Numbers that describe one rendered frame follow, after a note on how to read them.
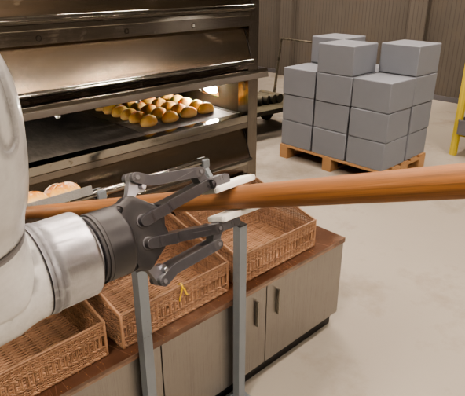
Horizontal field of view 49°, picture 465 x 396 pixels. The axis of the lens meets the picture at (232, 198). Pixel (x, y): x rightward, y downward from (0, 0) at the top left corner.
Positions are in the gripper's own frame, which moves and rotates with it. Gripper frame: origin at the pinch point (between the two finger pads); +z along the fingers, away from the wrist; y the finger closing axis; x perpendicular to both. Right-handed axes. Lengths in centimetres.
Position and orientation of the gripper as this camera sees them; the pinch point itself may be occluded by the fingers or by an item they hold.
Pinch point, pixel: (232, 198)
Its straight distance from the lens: 64.7
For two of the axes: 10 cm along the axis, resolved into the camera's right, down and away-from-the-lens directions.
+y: 2.3, 9.6, 1.4
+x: 6.4, -0.5, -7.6
